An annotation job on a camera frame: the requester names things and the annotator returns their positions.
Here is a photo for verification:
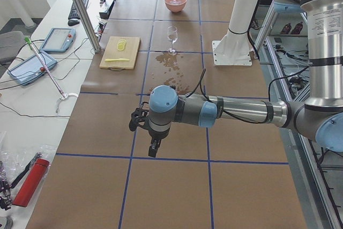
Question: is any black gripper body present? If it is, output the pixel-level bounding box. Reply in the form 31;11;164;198
148;128;170;143

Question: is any clear wine glass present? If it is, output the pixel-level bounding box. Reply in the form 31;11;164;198
167;26;178;55

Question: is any pile of clear ice cubes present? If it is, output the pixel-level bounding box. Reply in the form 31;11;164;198
169;0;183;5

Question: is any bamboo cutting board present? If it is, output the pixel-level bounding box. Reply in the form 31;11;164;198
99;36;140;70

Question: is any yellow plastic knife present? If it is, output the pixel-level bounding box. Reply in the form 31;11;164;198
105;58;130;62

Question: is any metal grabber stick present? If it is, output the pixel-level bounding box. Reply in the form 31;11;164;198
25;37;79;114

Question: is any pink bowl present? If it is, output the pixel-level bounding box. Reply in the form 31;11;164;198
164;0;187;13

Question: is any far blue teach pendant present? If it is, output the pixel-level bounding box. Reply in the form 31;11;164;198
40;28;76;54

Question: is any blue teach pendant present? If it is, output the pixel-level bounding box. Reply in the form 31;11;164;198
40;28;76;54
7;50;57;86

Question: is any red cylinder bottle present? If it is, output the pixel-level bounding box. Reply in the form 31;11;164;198
12;158;50;207

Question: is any black computer mouse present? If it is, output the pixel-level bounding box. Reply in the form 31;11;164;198
68;19;80;26

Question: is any near blue teach pendant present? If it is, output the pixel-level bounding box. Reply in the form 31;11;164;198
7;50;57;86

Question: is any black keyboard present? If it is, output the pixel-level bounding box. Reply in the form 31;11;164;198
68;0;91;20

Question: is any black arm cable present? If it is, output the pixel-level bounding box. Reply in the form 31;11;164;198
184;68;311;124

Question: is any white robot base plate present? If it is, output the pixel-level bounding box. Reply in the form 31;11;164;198
212;40;252;66

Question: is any aluminium frame post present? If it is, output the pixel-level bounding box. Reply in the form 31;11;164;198
73;0;101;53

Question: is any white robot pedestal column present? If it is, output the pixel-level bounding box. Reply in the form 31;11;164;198
227;0;258;42

